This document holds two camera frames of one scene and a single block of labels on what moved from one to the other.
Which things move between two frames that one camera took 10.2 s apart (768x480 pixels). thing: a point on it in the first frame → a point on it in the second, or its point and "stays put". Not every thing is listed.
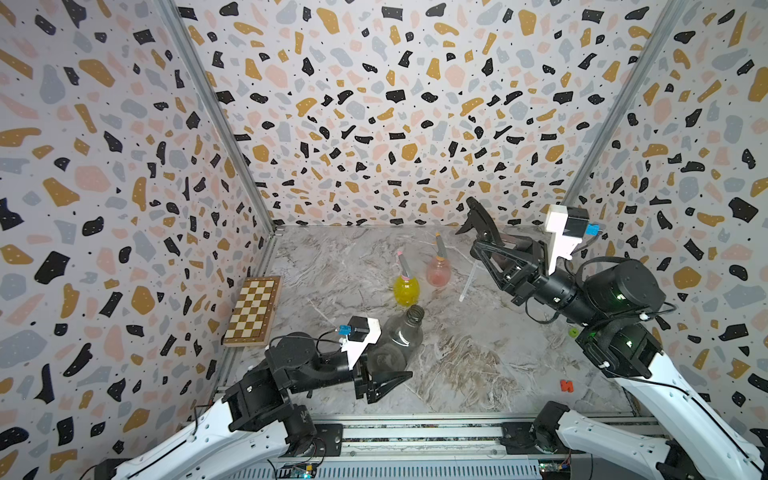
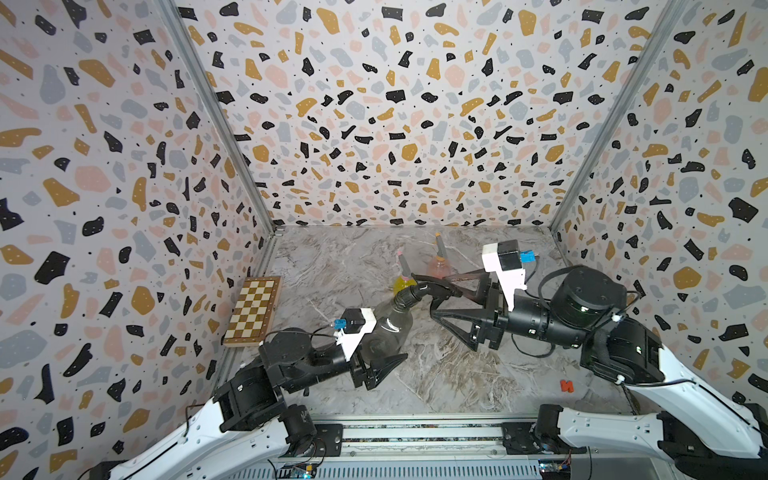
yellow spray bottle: x=406 y=290 stays put
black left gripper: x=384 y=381 → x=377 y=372
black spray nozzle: x=484 y=230 → x=439 y=290
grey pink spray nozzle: x=404 y=266 stays put
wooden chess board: x=254 y=312 stays put
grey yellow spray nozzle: x=440 y=250 stays put
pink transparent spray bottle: x=438 y=272 stays put
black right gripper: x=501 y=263 → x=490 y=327
